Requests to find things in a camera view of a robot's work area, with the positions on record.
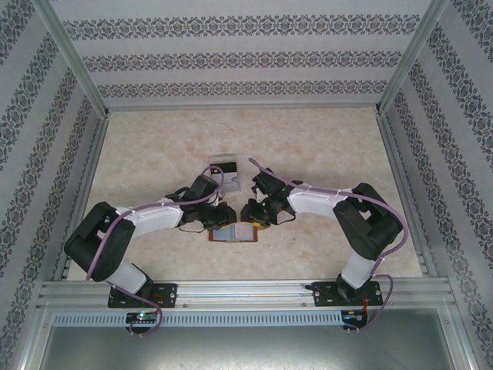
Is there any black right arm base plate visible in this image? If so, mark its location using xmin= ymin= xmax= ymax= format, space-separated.
xmin=312 ymin=281 xmax=384 ymax=308

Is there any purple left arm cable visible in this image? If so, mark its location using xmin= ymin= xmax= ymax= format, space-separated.
xmin=85 ymin=164 xmax=226 ymax=337

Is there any aluminium table side rail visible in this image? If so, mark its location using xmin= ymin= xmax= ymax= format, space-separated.
xmin=52 ymin=114 xmax=112 ymax=281
xmin=375 ymin=111 xmax=439 ymax=278

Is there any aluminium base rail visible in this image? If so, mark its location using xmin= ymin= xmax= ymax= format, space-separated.
xmin=37 ymin=280 xmax=452 ymax=310

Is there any aluminium frame post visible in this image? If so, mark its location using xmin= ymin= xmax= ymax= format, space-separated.
xmin=33 ymin=0 xmax=111 ymax=119
xmin=375 ymin=0 xmax=451 ymax=116

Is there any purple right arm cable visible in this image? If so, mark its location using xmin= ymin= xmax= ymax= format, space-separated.
xmin=247 ymin=156 xmax=409 ymax=335

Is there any white VIP card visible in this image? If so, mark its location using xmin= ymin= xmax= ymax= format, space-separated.
xmin=222 ymin=171 xmax=243 ymax=193

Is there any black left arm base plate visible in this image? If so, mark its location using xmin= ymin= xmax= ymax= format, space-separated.
xmin=107 ymin=283 xmax=179 ymax=309

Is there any clear plastic box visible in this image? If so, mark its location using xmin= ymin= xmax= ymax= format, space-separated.
xmin=206 ymin=153 xmax=243 ymax=193

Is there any brown leather card holder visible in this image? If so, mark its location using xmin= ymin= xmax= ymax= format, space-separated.
xmin=208 ymin=222 xmax=270 ymax=244

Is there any white slotted cable duct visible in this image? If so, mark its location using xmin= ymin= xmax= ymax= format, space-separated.
xmin=51 ymin=311 xmax=345 ymax=327

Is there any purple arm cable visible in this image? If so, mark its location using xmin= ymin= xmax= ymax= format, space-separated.
xmin=85 ymin=164 xmax=226 ymax=337
xmin=247 ymin=156 xmax=409 ymax=335

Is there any grey metal sheet panel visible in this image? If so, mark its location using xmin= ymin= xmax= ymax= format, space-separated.
xmin=38 ymin=325 xmax=469 ymax=370

